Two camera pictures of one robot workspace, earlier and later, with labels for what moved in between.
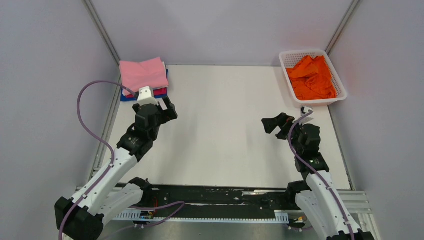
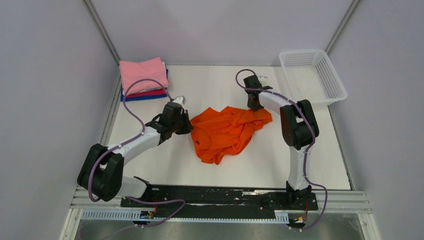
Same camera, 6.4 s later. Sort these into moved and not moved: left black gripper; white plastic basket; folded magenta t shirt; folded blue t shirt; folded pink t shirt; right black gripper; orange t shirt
Moved: orange t shirt; left black gripper; right black gripper
Not moved: white plastic basket; folded magenta t shirt; folded blue t shirt; folded pink t shirt
